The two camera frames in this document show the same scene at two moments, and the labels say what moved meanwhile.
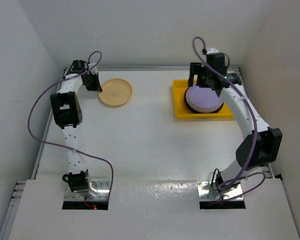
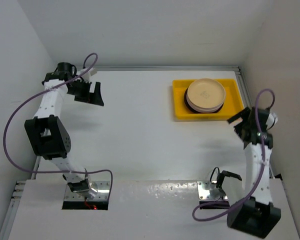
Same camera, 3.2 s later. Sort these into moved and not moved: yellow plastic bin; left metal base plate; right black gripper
Moved: right black gripper
Not moved: left metal base plate; yellow plastic bin
